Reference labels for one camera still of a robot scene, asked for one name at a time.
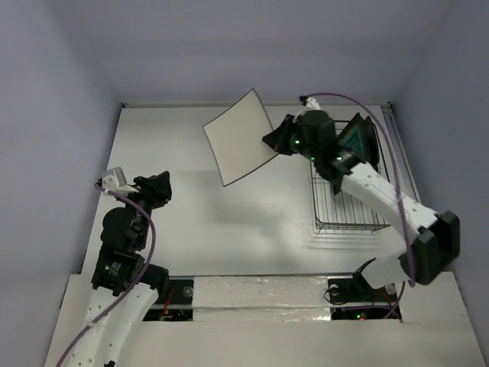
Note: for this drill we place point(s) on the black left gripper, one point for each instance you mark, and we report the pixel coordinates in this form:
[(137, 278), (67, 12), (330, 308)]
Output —
[(156, 187)]

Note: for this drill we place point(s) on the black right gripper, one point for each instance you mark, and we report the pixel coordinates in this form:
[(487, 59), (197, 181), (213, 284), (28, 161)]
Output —
[(286, 136)]

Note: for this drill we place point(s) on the white square plate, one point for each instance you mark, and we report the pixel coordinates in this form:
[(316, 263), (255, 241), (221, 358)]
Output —
[(235, 138)]

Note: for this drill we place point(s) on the teal square plate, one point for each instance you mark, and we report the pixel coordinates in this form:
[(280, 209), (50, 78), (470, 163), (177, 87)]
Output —
[(354, 136)]

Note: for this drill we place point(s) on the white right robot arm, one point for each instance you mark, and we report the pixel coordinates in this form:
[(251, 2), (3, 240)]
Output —
[(432, 240)]

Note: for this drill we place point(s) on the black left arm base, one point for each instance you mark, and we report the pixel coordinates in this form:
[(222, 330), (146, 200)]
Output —
[(180, 290)]

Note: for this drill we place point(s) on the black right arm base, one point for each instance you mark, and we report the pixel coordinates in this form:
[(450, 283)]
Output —
[(355, 289)]

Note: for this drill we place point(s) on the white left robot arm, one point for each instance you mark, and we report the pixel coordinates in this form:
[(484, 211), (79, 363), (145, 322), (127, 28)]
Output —
[(124, 283)]

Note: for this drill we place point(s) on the dark patterned plate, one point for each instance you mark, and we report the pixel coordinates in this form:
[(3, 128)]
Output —
[(366, 122)]

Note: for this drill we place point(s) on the dark rear plate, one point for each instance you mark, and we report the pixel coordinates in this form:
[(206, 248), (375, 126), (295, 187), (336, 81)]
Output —
[(373, 146)]

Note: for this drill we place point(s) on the white foam block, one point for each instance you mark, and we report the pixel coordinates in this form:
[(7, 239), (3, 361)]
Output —
[(240, 292)]

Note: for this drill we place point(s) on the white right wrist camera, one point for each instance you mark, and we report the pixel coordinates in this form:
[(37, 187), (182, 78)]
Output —
[(308, 103)]

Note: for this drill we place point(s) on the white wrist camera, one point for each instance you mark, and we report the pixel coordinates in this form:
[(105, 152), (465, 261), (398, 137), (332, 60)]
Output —
[(114, 180), (308, 103)]

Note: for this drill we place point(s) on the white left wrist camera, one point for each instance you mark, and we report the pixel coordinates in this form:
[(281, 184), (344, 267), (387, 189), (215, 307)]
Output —
[(114, 180)]

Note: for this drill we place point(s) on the wire dish rack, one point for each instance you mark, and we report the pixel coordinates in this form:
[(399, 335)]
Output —
[(341, 212)]

